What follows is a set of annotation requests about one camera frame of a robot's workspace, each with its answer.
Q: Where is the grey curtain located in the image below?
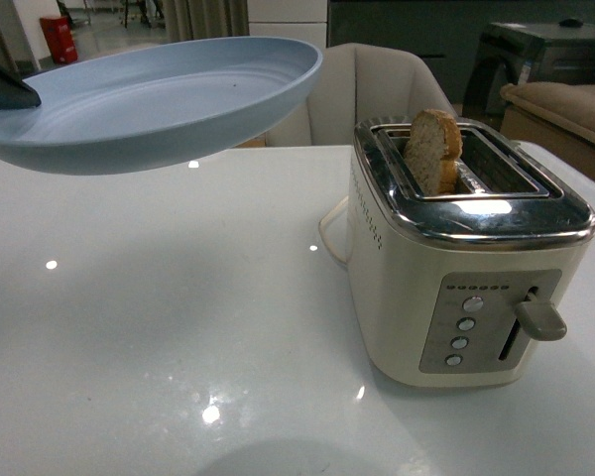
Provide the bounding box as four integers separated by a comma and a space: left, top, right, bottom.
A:
163, 0, 249, 43

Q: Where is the slice of bread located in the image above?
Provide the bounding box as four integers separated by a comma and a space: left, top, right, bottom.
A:
404, 109, 463, 196

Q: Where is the cream and chrome toaster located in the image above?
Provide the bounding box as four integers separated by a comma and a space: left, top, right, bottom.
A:
346, 117, 595, 388

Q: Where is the light blue plate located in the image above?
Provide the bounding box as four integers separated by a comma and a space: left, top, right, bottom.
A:
0, 37, 322, 176

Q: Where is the right grey upholstered chair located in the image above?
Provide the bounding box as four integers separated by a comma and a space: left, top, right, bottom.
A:
265, 43, 456, 147

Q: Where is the white cabinet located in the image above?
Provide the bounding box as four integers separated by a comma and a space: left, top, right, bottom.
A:
247, 0, 328, 50

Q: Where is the white toaster power cable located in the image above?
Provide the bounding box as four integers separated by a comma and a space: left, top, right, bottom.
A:
317, 194, 351, 268

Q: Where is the red bin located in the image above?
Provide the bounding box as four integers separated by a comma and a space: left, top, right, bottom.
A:
39, 15, 78, 64

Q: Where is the beige sofa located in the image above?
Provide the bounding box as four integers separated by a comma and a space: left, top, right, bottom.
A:
500, 82, 595, 181

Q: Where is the dark grey desk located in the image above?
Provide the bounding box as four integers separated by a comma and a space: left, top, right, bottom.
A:
462, 21, 595, 128

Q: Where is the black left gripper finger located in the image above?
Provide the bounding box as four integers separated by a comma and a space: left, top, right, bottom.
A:
0, 65, 42, 110

